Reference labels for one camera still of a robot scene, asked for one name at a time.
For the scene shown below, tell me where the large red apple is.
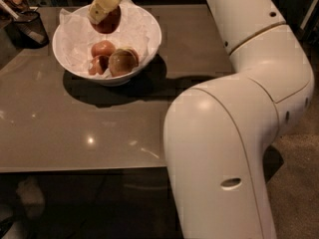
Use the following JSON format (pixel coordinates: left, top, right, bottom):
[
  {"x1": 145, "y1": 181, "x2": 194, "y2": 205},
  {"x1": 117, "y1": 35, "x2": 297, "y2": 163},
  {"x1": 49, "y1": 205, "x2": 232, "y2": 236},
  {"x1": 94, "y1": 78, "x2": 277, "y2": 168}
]
[{"x1": 92, "y1": 7, "x2": 122, "y2": 34}]

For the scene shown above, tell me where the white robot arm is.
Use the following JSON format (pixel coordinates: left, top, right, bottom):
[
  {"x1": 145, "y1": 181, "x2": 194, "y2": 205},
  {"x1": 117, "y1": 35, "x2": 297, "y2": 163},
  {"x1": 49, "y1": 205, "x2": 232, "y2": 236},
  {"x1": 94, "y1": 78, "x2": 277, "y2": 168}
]
[{"x1": 163, "y1": 0, "x2": 314, "y2": 239}]

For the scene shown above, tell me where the small red apple behind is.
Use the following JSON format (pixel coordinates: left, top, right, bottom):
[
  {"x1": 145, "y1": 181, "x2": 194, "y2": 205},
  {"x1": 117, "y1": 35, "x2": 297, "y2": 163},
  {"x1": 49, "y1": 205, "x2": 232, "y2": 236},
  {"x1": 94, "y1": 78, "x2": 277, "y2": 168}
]
[{"x1": 91, "y1": 40, "x2": 116, "y2": 57}]

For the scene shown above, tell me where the small red apple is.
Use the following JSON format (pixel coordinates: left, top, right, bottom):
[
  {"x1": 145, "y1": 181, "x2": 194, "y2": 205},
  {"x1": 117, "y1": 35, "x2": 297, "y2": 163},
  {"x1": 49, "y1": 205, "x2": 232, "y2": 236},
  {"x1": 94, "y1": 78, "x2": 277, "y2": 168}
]
[
  {"x1": 91, "y1": 40, "x2": 116, "y2": 57},
  {"x1": 89, "y1": 55, "x2": 109, "y2": 75}
]

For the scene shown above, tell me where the white bowl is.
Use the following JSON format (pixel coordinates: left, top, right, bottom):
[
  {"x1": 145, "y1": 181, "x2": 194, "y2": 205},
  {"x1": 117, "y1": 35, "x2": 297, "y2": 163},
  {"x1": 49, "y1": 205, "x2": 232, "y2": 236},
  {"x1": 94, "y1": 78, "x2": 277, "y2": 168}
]
[{"x1": 52, "y1": 0, "x2": 162, "y2": 87}]

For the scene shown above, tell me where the yellow-red apple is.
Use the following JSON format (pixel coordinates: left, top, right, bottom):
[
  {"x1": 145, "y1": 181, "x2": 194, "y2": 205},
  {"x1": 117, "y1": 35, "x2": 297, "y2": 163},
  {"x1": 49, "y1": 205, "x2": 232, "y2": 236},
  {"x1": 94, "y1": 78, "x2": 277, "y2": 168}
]
[{"x1": 109, "y1": 47, "x2": 139, "y2": 77}]

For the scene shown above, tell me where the small red apple front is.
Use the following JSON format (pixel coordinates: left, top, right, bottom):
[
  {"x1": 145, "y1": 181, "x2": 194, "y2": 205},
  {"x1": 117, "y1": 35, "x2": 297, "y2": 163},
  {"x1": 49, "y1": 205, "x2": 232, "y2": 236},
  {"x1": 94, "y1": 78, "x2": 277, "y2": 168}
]
[{"x1": 89, "y1": 55, "x2": 109, "y2": 75}]

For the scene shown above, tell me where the white crumpled paper liner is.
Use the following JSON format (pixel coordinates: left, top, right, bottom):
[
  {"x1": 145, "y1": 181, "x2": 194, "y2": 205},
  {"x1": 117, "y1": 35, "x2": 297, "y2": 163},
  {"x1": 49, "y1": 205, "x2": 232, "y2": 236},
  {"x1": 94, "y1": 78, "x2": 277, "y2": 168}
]
[{"x1": 59, "y1": 0, "x2": 158, "y2": 79}]

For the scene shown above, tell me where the black mesh basket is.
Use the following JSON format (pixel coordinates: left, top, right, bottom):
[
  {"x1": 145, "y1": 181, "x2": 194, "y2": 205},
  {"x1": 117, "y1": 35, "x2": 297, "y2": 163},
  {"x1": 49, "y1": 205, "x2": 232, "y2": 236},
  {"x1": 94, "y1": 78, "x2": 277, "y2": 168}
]
[{"x1": 5, "y1": 11, "x2": 49, "y2": 49}]

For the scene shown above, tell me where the white cloth under table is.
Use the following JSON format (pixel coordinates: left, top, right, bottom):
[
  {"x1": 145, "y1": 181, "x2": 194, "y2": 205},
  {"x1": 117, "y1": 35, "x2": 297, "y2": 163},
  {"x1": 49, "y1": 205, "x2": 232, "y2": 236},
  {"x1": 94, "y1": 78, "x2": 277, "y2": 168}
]
[{"x1": 16, "y1": 176, "x2": 46, "y2": 219}]

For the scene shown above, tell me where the white shoe on floor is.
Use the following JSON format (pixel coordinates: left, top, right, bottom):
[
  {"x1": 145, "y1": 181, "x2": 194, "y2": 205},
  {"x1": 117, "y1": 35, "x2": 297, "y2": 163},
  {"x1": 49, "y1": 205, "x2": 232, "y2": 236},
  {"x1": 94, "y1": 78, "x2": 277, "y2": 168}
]
[{"x1": 0, "y1": 203, "x2": 33, "y2": 239}]

